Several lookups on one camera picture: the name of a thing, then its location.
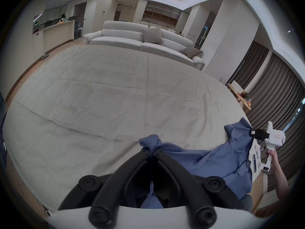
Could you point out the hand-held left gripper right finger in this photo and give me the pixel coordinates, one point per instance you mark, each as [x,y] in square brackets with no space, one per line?
[188,189]

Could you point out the wall shelf unit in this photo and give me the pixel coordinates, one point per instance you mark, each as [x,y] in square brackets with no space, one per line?
[162,13]

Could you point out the blue shirt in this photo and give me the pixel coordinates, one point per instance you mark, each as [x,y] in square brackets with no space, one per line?
[221,158]

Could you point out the person's legs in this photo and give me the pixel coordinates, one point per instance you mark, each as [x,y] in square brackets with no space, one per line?
[247,202]

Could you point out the bed with beige sheet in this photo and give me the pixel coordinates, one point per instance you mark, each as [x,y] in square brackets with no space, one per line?
[107,99]

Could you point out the square grey cushion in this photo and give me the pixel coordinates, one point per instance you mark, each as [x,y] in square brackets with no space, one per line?
[152,35]

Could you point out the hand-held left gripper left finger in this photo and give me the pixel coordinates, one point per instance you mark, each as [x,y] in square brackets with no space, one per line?
[114,189]

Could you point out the flat brown-grey cushion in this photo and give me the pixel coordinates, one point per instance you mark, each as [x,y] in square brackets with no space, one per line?
[192,52]

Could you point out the white kitchen counter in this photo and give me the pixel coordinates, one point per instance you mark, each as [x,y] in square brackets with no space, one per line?
[57,36]

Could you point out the dark grey curtain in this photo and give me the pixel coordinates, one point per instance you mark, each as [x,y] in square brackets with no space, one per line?
[274,89]

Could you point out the long white sofa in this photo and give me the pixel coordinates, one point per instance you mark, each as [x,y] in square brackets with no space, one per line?
[124,37]

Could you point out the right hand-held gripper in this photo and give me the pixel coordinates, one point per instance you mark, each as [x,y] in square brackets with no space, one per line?
[276,137]

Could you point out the round wooden table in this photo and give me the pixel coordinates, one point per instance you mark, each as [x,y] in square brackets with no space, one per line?
[244,101]

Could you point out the person's right forearm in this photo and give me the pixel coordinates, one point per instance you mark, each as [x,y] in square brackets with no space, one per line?
[282,182]

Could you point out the person's right hand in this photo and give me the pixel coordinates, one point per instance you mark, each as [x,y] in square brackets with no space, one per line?
[274,161]

